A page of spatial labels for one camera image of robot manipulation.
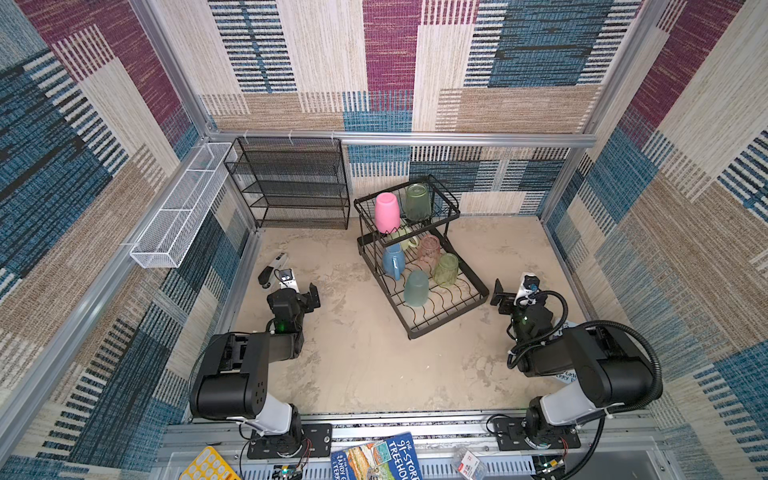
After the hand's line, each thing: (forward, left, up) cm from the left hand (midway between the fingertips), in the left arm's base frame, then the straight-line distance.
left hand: (297, 287), depth 94 cm
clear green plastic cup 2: (+19, -38, +17) cm, 45 cm away
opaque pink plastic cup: (+11, -28, +21) cm, 37 cm away
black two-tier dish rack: (+4, -33, +17) cm, 37 cm away
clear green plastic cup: (+4, -46, +2) cm, 47 cm away
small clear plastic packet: (-45, -46, -5) cm, 64 cm away
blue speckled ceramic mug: (+6, -30, +4) cm, 31 cm away
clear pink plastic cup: (+16, -43, -2) cm, 45 cm away
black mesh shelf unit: (+39, +7, +10) cm, 41 cm away
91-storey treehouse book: (-44, -28, -5) cm, 52 cm away
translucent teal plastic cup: (-4, -36, +3) cm, 37 cm away
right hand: (-2, -66, +3) cm, 66 cm away
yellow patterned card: (-44, +14, -7) cm, 47 cm away
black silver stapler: (+6, +12, -2) cm, 13 cm away
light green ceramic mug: (+18, -37, 0) cm, 41 cm away
